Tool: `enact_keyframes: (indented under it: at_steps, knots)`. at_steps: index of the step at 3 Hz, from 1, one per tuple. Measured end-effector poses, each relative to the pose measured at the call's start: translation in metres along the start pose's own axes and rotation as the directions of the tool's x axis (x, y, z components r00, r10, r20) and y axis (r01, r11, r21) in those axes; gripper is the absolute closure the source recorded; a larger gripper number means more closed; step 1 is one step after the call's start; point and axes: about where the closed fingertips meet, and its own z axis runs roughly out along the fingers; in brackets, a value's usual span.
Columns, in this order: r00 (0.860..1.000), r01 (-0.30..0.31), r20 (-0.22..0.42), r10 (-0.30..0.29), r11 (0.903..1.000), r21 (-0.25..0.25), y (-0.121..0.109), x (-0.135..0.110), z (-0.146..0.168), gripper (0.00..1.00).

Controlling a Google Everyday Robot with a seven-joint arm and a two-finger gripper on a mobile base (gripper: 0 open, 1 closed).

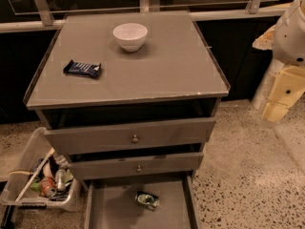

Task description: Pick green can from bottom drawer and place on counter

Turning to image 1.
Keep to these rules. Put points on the bottom grey drawer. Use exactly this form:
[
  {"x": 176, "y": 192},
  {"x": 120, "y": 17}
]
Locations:
[{"x": 111, "y": 203}]

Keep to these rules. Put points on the middle grey drawer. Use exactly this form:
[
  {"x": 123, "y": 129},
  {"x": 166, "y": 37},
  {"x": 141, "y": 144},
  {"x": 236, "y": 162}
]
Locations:
[{"x": 135, "y": 166}]

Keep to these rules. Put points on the grey drawer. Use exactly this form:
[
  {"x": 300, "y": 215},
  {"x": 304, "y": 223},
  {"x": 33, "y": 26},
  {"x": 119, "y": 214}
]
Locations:
[
  {"x": 74, "y": 141},
  {"x": 135, "y": 166},
  {"x": 111, "y": 203}
]

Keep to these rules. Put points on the metal railing with glass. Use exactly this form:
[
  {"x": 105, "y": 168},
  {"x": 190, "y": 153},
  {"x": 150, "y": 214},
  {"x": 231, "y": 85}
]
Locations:
[{"x": 45, "y": 15}]

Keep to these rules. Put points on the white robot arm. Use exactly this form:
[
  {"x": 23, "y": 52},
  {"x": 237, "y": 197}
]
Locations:
[{"x": 287, "y": 41}]

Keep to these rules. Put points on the white ceramic bowl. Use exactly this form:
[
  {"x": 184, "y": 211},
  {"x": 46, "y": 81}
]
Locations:
[{"x": 130, "y": 36}]

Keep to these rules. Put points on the crushed green can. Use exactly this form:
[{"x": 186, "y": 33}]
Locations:
[{"x": 147, "y": 200}]

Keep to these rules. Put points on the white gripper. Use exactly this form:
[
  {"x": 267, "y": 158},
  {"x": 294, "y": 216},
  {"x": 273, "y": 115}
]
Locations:
[{"x": 291, "y": 41}]

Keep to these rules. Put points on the top grey drawer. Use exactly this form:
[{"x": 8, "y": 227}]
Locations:
[{"x": 74, "y": 141}]

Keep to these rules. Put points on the grey drawer cabinet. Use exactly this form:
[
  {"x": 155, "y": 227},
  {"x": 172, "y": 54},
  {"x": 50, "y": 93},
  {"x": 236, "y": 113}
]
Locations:
[{"x": 172, "y": 76}]

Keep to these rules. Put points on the silver crushed can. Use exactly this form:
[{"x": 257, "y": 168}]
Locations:
[{"x": 60, "y": 180}]

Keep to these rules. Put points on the red crushed can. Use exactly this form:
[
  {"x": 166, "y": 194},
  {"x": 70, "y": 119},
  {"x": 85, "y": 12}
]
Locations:
[{"x": 48, "y": 187}]

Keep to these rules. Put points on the clear plastic bin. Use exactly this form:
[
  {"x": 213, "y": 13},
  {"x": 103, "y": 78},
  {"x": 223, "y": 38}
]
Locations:
[{"x": 35, "y": 151}]

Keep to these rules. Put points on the white stick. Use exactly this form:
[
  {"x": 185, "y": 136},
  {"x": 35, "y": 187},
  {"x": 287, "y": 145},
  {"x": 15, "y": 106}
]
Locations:
[{"x": 35, "y": 174}]

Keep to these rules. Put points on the dark blue snack bar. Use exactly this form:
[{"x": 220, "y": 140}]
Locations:
[{"x": 82, "y": 69}]

